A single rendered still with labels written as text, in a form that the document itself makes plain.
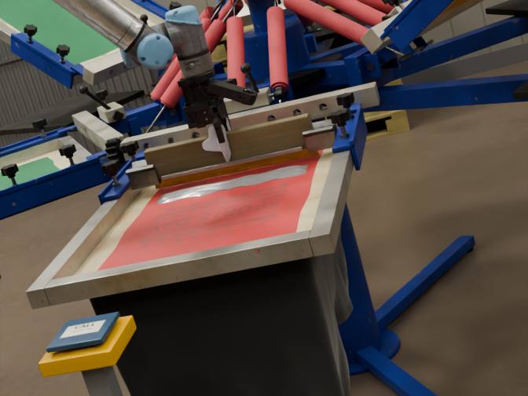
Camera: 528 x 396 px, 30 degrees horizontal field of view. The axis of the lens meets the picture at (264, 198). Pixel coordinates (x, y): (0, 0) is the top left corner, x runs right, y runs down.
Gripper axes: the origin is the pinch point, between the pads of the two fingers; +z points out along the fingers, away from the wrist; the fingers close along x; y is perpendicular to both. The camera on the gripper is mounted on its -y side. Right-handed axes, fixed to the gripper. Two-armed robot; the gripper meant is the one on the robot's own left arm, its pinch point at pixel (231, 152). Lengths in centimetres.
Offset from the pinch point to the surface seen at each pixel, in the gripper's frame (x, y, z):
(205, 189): 9.0, 5.9, 4.8
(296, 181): 15.8, -16.6, 5.3
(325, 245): 60, -28, 4
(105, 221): 23.5, 25.5, 2.9
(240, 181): 8.8, -2.5, 4.8
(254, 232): 43.0, -11.5, 5.3
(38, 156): -67, 79, 5
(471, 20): -455, -63, 65
